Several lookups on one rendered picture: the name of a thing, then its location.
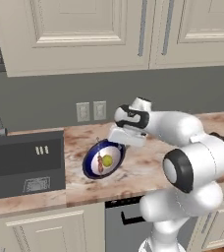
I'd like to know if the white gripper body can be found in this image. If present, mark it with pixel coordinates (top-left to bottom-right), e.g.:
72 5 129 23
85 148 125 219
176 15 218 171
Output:
106 125 148 148

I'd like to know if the yellow lemon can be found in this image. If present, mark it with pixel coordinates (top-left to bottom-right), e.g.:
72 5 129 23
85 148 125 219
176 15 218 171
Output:
101 155 114 167

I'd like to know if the red kebab skewer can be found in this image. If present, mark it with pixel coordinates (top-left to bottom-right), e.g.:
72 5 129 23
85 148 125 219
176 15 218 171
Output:
96 152 105 173

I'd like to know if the blue and white bowl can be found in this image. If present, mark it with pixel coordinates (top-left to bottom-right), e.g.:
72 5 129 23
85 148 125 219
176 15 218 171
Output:
82 139 127 180

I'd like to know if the dark grey sink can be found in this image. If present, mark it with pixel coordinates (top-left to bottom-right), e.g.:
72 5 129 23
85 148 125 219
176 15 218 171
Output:
0 130 67 201

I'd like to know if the grey dishwasher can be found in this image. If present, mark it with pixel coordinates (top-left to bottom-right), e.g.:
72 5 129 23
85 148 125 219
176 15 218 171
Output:
104 195 198 252

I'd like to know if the cream base cupboard door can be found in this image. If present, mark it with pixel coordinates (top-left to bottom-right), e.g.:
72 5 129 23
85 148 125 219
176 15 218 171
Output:
0 202 106 252
186 179 224 252

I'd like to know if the white wall socket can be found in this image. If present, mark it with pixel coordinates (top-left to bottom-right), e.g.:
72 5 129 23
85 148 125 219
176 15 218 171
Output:
76 101 91 123
92 100 107 121

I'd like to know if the black dishwasher handle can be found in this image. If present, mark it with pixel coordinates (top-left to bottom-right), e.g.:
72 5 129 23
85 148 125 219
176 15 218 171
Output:
120 211 146 226

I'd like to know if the cream wall cupboard door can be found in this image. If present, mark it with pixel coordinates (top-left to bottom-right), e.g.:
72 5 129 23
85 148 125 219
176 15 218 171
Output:
148 0 224 70
0 0 156 78

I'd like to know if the grey base cupboard handle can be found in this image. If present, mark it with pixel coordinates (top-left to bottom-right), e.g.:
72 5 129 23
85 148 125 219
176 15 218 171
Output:
200 212 213 234

